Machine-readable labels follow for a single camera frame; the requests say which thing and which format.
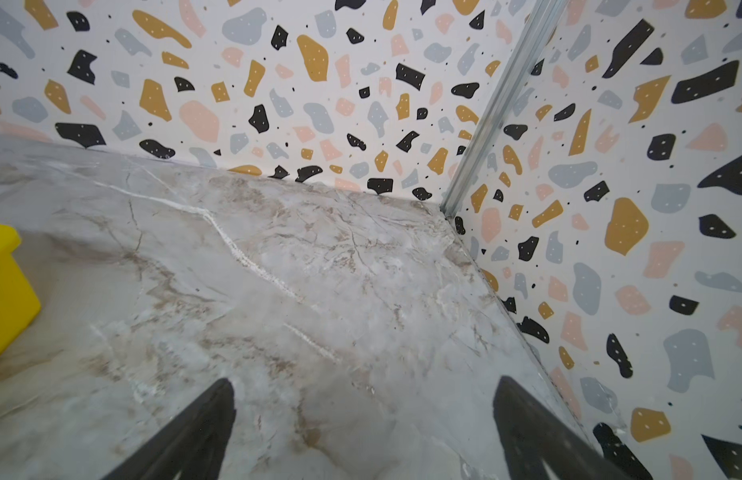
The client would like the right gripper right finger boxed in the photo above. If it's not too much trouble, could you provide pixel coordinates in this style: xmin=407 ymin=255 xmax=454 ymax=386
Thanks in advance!
xmin=493 ymin=376 xmax=614 ymax=479

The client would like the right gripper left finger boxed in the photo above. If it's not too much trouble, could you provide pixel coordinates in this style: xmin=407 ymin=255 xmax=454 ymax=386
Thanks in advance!
xmin=105 ymin=378 xmax=236 ymax=479

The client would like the yellow plastic bin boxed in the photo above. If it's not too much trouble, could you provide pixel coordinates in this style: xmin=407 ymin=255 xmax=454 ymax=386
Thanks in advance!
xmin=0 ymin=224 xmax=41 ymax=355

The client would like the right corner aluminium post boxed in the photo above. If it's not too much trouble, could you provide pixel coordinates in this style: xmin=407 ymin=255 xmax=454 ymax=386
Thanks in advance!
xmin=440 ymin=0 xmax=568 ymax=218

